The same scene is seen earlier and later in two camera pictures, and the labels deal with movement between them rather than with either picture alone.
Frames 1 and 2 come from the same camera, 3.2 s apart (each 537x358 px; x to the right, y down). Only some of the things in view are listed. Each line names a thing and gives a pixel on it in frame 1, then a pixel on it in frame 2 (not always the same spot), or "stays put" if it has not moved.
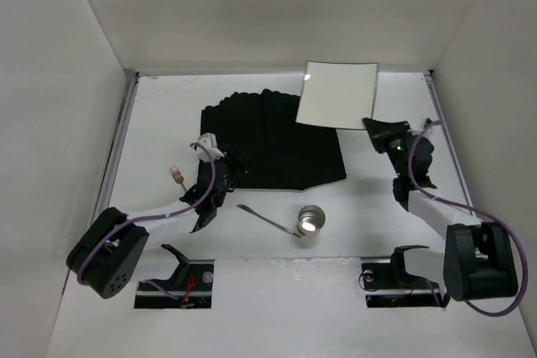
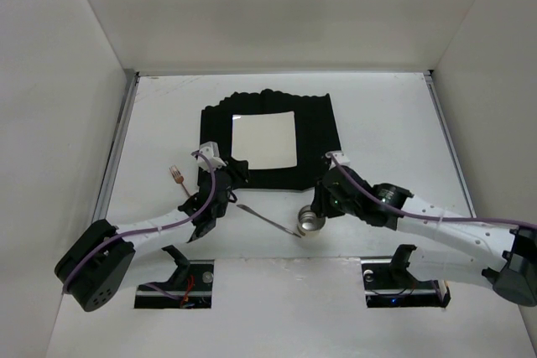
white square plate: x=338 y=95 -> x=265 y=140
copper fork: x=177 y=176 stays put
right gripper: x=388 y=135 -> x=320 y=201
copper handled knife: x=268 y=220 stays put
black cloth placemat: x=279 y=153 stays put
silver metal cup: x=310 y=220 stays put
